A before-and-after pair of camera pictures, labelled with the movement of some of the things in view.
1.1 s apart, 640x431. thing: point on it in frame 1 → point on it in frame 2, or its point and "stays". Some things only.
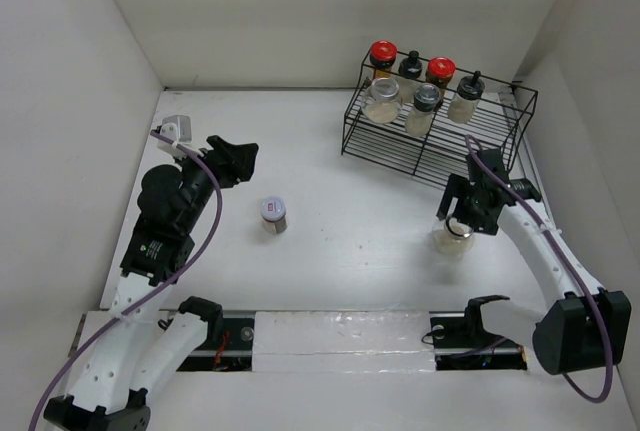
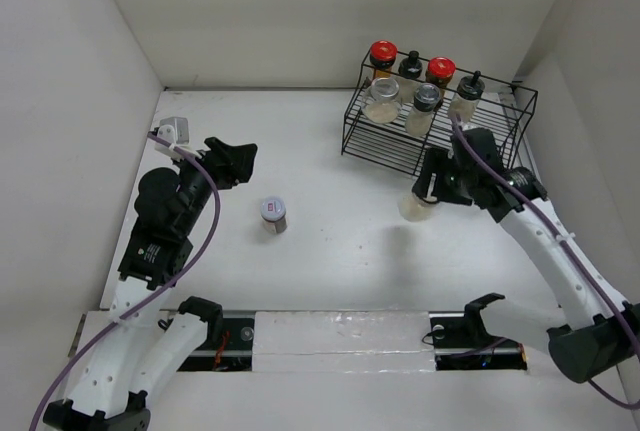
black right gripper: (458, 186) → (436, 161)
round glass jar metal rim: (382, 104) stays
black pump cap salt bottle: (411, 66) stays
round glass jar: (455, 238) → (416, 209)
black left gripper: (233, 163) stays
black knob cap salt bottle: (464, 102) stays
